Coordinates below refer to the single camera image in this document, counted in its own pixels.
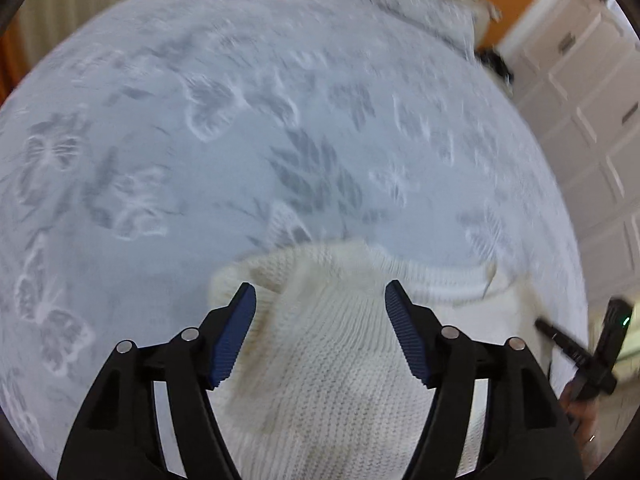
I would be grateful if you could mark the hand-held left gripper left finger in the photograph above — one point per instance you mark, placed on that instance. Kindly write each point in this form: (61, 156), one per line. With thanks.
(234, 332)

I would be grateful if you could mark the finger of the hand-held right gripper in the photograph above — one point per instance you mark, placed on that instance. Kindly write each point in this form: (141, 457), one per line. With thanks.
(562, 340)

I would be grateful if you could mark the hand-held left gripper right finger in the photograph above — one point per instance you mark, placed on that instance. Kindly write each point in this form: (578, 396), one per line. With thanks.
(407, 332)

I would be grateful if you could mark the white knitted sweater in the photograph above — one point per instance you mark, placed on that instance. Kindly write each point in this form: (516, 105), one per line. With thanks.
(330, 360)

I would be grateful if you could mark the person's right hand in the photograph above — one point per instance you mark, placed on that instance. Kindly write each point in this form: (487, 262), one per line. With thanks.
(580, 422)

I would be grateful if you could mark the grey butterfly print bedspread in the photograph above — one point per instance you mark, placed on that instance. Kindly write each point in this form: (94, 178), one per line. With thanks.
(250, 135)

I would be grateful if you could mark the white panelled wardrobe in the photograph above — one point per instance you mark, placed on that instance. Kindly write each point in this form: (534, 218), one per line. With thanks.
(590, 110)

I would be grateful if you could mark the dark object beside bed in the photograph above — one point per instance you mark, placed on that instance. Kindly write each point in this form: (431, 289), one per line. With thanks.
(497, 70)

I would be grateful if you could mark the white curtain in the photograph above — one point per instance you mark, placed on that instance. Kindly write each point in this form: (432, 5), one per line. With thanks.
(65, 5)

